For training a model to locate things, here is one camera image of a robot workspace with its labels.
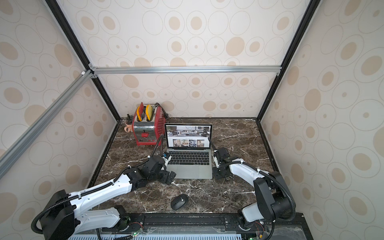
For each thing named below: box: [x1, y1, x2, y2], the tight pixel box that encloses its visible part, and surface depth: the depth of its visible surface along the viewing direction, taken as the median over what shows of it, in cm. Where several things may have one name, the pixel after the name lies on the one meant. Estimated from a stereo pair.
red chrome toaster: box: [132, 105, 166, 146], surface depth 96 cm
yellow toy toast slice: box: [145, 104, 154, 122], surface depth 99 cm
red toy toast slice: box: [136, 102, 144, 122], surface depth 97 cm
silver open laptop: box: [164, 123, 213, 179], surface depth 96 cm
